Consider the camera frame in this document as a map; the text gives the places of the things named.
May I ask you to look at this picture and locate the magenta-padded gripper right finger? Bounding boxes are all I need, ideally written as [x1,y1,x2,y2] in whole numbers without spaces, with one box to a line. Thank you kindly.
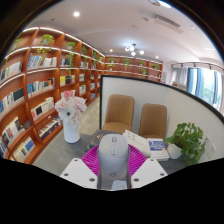
[127,145,169,190]

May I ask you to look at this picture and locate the recessed ceiling spotlights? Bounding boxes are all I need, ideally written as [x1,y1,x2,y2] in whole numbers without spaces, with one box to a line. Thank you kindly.
[73,0,173,61]

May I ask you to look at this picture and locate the white computer mouse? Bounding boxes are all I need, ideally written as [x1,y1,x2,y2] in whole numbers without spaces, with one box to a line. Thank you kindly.
[97,133,130,183]

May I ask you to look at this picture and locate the green plant in white pot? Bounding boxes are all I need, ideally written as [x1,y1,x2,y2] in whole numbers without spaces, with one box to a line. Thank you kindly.
[165,122,207,166]

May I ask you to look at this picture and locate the tan upholstered chair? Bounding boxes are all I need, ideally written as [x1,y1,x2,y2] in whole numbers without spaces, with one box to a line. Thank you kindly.
[139,103,168,140]
[101,93,136,134]

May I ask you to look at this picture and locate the orange wooden bookshelf unit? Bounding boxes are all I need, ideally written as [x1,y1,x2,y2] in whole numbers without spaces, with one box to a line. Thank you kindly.
[0,26,164,164]

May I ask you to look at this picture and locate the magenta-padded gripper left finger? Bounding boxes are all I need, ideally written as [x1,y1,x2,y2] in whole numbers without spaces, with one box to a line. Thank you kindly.
[59,145,101,190]

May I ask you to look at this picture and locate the white partition with black trim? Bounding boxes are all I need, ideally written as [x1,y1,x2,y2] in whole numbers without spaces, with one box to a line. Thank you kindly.
[99,74,224,168]

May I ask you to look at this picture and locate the white wall sockets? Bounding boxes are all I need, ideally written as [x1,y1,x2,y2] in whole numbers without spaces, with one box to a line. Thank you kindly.
[204,136,218,159]

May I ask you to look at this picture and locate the blue and white book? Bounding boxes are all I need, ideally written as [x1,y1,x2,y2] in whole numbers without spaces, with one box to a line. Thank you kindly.
[146,138,170,162]

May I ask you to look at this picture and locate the pink and white flowers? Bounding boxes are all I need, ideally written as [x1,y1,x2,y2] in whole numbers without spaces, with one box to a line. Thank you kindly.
[54,89,88,126]

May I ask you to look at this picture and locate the ceiling air conditioner vent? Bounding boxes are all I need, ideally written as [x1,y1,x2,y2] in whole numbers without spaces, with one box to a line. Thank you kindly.
[151,13,184,34]

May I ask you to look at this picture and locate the ceiling lamp with round bulbs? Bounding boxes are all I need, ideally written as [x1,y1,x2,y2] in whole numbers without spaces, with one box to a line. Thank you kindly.
[124,43,146,57]

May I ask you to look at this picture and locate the window with white curtains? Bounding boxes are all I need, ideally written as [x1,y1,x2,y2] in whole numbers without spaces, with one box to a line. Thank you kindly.
[171,63,224,113]

